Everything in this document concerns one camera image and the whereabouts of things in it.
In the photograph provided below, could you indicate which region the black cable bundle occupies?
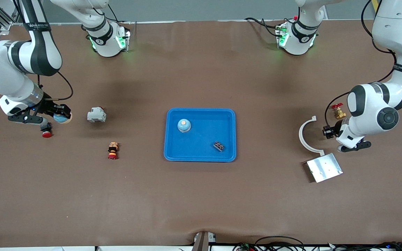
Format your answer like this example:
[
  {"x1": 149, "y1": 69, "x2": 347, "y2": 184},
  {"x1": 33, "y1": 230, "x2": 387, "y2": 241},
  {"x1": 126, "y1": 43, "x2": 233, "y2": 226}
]
[{"x1": 327, "y1": 241, "x2": 402, "y2": 251}]

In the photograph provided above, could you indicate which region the white half-ring pipe clamp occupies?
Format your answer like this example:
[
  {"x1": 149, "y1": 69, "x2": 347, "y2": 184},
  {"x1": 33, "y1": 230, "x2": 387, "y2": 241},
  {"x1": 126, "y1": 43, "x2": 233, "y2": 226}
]
[{"x1": 298, "y1": 116, "x2": 325, "y2": 155}]

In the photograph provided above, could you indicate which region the light blue call bell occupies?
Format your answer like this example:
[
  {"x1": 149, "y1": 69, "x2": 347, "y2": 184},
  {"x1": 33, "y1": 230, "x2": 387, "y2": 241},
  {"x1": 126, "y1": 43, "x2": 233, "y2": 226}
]
[
  {"x1": 177, "y1": 119, "x2": 192, "y2": 133},
  {"x1": 53, "y1": 112, "x2": 73, "y2": 124}
]

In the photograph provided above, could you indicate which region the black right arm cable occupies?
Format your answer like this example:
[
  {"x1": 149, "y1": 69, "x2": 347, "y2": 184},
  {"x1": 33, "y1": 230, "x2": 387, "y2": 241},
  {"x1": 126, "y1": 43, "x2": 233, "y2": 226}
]
[{"x1": 36, "y1": 71, "x2": 74, "y2": 102}]

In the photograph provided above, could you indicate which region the black left arm base cable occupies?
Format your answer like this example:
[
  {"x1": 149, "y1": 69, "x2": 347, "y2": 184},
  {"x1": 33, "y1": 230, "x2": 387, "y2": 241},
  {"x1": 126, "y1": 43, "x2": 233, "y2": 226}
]
[{"x1": 245, "y1": 17, "x2": 285, "y2": 37}]

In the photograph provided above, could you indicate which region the orange red stacked push switch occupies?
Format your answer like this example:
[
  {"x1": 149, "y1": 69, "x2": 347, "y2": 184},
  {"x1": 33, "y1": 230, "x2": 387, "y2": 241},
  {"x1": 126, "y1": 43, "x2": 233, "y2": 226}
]
[{"x1": 107, "y1": 142, "x2": 119, "y2": 160}]

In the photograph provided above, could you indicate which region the black cable loop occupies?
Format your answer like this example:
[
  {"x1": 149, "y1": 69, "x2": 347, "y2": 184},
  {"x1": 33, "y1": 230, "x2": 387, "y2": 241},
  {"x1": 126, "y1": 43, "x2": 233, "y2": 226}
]
[{"x1": 255, "y1": 236, "x2": 305, "y2": 251}]

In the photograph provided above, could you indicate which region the blue plastic tray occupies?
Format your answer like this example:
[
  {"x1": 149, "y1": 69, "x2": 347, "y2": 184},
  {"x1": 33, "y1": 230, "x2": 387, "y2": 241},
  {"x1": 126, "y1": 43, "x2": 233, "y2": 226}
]
[{"x1": 163, "y1": 108, "x2": 237, "y2": 162}]

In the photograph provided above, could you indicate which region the brass valve with red handle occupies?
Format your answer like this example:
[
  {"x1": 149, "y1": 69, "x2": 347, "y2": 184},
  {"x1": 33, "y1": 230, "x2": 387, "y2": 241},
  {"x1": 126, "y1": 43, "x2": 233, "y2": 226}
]
[{"x1": 330, "y1": 103, "x2": 347, "y2": 120}]

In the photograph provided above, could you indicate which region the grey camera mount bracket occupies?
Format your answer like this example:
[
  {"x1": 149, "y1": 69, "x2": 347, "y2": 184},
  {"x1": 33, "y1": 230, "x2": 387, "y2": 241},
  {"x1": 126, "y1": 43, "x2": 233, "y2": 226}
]
[{"x1": 191, "y1": 231, "x2": 217, "y2": 251}]

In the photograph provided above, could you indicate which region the white circuit breaker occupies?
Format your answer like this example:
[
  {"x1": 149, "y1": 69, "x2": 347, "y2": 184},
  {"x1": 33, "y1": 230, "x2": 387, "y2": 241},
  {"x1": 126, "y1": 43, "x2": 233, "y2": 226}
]
[{"x1": 87, "y1": 107, "x2": 107, "y2": 123}]

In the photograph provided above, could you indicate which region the silver metal plate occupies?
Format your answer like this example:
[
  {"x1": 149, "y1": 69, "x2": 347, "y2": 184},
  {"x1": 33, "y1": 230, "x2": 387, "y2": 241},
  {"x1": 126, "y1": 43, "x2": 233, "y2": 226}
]
[{"x1": 306, "y1": 152, "x2": 343, "y2": 183}]

